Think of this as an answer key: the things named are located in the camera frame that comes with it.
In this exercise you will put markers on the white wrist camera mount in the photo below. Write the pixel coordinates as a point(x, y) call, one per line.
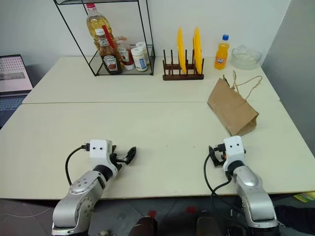
point(98, 153)
point(233, 150)

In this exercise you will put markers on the clear glass bowl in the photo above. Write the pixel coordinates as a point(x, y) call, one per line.
point(246, 59)

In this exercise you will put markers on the glass Heinz ketchup bottle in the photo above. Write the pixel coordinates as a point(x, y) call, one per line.
point(109, 59)

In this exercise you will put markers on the open laptop computer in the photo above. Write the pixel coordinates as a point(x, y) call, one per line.
point(12, 73)

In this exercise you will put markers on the brown paper bag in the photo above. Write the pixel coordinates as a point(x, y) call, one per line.
point(231, 110)

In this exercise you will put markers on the green yellow package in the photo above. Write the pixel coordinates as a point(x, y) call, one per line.
point(305, 197)

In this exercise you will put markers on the large cooking oil bottle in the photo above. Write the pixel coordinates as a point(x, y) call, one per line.
point(94, 27)

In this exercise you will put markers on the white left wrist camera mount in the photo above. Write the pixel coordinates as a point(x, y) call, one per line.
point(98, 153)

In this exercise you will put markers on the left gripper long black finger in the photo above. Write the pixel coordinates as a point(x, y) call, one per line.
point(131, 154)

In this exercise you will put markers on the left gripper short-seen black finger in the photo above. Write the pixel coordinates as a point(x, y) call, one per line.
point(114, 148)

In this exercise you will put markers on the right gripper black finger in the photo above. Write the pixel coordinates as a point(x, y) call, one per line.
point(211, 157)

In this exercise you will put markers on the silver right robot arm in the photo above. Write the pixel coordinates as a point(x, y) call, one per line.
point(251, 191)

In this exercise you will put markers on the orange Fanta soda bottle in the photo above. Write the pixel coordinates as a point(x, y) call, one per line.
point(221, 57)

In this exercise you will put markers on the dark rounded shape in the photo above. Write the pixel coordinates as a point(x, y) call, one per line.
point(209, 225)
point(146, 227)

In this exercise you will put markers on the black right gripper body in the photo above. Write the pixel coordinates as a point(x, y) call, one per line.
point(220, 153)

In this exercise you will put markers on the white jar pale label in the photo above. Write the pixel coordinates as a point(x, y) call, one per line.
point(144, 48)

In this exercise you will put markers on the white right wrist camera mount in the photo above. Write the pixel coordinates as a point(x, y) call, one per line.
point(233, 150)

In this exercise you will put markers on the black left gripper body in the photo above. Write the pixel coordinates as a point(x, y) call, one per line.
point(115, 161)

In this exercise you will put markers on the small squeeze ketchup bottle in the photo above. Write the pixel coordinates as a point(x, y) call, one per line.
point(125, 55)

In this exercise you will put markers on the yellow plate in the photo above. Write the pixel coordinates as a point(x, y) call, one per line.
point(197, 49)
point(181, 49)

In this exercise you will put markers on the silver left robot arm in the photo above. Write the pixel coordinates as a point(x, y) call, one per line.
point(78, 196)

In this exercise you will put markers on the dark wooden plate rack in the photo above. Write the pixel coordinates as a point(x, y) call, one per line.
point(183, 76)

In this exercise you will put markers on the white jar blue label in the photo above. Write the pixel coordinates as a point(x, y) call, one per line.
point(139, 60)

